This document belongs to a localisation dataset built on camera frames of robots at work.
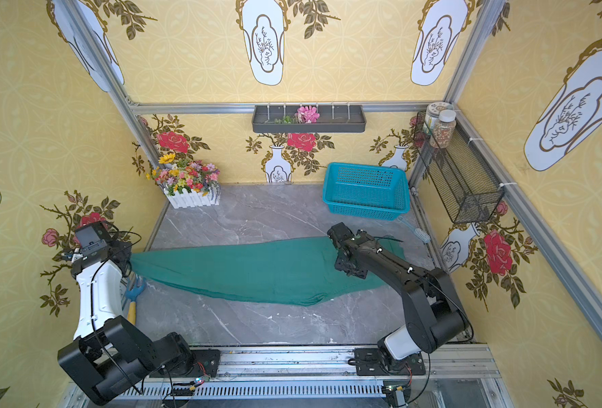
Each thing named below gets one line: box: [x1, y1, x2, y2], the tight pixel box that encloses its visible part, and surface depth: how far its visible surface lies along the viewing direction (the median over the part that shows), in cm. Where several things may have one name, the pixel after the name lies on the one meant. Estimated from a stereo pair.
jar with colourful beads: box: [429, 108, 457, 149], surface depth 81 cm
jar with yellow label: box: [423, 101, 455, 135], surface depth 87 cm
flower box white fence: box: [146, 153, 222, 210], surface depth 105 cm
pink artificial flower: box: [294, 105, 321, 124], surface depth 90 cm
